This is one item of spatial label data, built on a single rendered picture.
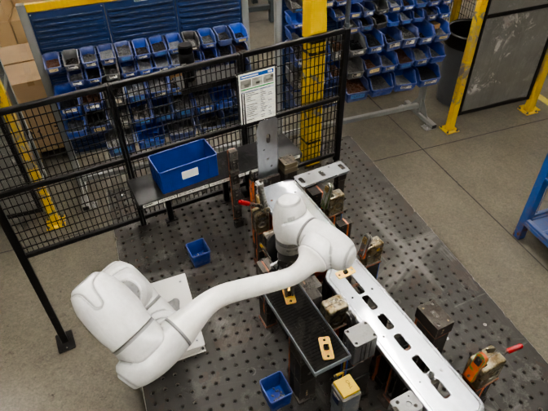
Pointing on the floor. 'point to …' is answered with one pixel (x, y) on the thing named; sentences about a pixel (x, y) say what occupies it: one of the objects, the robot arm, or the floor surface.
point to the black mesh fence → (64, 339)
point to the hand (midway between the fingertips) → (289, 287)
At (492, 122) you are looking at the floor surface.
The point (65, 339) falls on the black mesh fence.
